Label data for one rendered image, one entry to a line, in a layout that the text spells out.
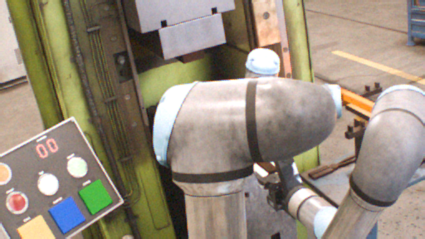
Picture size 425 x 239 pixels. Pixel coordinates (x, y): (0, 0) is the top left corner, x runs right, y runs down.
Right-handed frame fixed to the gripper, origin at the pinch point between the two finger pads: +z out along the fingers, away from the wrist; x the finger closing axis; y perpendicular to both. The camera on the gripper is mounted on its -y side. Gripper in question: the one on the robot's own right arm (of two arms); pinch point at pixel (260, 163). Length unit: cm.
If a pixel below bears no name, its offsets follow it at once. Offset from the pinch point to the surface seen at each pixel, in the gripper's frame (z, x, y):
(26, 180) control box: 12, -60, -12
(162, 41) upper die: 27.4, -11.8, -32.6
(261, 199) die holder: 21.9, 8.9, 27.8
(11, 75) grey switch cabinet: 556, -88, 79
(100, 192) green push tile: 12.4, -42.1, -1.2
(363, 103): 9.5, 45.1, -0.1
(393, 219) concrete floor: 54, 101, 100
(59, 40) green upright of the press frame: 41, -40, -39
